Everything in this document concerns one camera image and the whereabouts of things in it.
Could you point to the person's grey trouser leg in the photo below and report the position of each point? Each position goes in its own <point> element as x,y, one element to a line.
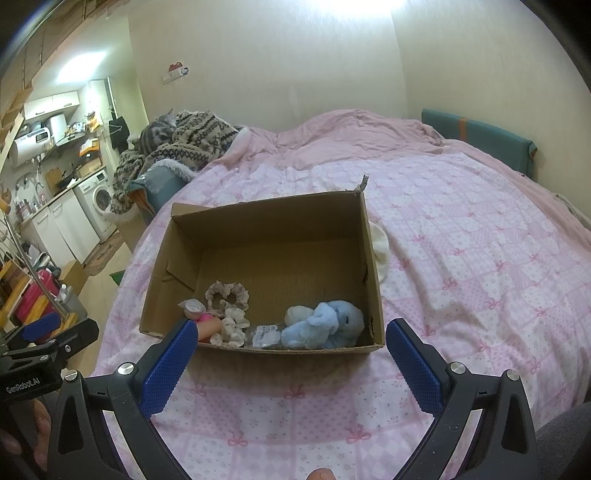
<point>563,447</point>

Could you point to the brown cardboard box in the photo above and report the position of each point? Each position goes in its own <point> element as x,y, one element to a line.
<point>277,258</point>

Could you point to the light blue plush toy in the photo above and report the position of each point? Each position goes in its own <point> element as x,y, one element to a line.
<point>328,327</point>

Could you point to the white kitchen cabinets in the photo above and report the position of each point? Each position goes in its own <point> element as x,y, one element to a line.
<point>64,226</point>

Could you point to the wall hook with ornaments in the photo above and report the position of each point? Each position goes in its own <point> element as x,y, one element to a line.
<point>175,71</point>

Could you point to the patterned knit blanket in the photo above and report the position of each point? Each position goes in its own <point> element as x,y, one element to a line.
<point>194,134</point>

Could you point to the red bag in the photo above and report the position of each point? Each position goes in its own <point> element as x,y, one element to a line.
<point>37,295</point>

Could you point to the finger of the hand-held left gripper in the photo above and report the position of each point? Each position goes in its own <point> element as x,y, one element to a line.
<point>78,341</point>
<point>39,327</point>

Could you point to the small round white pouch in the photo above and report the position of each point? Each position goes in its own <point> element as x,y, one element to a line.
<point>193,308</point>

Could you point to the grey striped cat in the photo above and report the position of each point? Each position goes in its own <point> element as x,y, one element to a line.
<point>157,131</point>

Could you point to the small brown floor carton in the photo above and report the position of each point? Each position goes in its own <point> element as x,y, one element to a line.
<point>73,277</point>

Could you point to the white upper wall cabinets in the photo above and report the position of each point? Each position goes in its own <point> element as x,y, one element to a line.
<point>51,104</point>

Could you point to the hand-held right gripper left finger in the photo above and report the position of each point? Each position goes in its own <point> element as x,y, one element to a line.
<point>171,364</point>

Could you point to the white plastic bottle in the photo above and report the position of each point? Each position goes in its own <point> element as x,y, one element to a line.
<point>69,300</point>

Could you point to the white scrunchie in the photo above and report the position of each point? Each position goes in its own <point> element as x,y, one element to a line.
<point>233,325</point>

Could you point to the metal handrail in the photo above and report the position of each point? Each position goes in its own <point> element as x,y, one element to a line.
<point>32,267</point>

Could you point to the cream fluffy cloth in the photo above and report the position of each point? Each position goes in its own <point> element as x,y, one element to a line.
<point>381,249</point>

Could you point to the teal headboard cushion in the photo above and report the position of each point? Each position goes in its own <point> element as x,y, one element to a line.
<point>480,138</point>

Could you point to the plain pink blanket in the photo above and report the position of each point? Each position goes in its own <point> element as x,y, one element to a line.
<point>351,134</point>

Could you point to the white water heater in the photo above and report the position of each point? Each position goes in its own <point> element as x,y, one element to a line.
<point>30,147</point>

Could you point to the grey blue fur-trimmed cushion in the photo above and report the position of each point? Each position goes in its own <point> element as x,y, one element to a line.
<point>161,184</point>

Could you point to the person's right hand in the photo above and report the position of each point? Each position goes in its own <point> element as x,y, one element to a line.
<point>321,474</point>

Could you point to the person's left hand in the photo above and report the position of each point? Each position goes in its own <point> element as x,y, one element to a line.
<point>43,422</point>

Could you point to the pink plush toy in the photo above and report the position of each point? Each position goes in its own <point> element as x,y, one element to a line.
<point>207,325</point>

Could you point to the patterned floor rug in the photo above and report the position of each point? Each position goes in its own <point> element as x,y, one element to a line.
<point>104,256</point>

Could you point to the white washing machine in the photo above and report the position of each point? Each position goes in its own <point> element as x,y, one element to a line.
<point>97,201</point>

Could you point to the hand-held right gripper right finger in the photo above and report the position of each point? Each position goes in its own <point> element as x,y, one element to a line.
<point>415,369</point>

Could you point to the beige scrunchie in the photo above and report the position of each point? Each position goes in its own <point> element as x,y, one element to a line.
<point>228,294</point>

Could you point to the pink bow print quilt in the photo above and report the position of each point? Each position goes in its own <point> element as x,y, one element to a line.
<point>461,277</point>

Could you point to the clear plastic packet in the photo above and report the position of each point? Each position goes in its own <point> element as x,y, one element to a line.
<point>266,336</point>

